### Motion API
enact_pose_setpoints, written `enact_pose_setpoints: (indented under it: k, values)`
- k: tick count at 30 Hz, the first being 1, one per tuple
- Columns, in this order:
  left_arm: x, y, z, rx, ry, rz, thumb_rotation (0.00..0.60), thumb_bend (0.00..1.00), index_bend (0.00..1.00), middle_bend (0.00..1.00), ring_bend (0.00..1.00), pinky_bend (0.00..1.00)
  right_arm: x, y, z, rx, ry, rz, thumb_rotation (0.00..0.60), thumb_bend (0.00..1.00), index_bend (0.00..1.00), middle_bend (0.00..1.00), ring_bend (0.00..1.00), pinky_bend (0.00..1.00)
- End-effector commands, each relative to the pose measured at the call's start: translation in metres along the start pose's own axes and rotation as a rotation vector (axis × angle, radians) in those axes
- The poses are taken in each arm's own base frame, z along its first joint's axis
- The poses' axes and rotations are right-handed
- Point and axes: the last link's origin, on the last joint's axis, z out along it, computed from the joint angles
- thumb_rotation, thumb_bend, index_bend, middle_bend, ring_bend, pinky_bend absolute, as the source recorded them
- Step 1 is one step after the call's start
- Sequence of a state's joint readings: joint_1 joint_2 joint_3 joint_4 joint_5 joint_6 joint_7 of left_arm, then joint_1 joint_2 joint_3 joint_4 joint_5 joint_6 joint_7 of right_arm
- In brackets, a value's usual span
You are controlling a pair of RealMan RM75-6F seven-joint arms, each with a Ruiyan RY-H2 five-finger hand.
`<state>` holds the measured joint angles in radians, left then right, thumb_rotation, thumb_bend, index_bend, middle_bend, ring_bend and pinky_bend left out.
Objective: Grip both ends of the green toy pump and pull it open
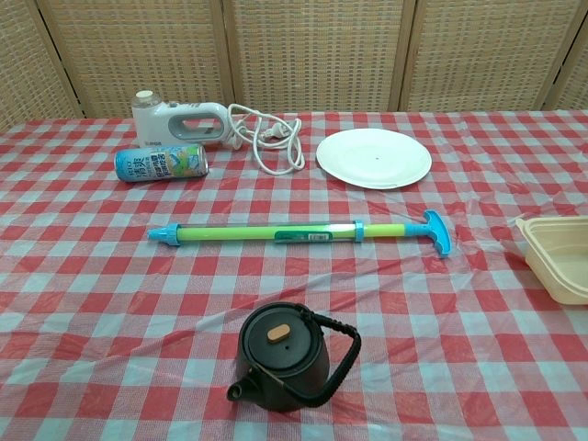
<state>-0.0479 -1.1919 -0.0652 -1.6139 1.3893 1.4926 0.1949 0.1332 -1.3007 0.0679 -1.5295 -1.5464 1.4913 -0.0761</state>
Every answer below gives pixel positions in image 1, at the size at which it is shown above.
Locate green blue water pump toy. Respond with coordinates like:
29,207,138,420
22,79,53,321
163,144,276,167
146,209,453,260

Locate white electric hand mixer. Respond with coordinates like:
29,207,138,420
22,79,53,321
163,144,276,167
130,89,230,149

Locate white round plate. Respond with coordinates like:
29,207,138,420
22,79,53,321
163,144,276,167
315,128,434,190

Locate blue beverage can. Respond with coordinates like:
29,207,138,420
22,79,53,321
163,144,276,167
113,142,210,184

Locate woven bamboo folding screen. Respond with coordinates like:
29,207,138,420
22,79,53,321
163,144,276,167
0,0,588,134

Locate red white checkered tablecloth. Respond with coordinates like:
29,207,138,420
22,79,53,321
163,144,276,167
0,109,588,441

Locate beige plastic food container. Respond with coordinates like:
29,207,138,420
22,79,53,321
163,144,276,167
514,215,588,305

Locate white mixer power cord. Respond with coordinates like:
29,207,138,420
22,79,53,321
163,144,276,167
227,103,307,176

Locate black cast iron teapot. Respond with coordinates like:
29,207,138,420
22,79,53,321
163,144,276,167
225,301,363,413

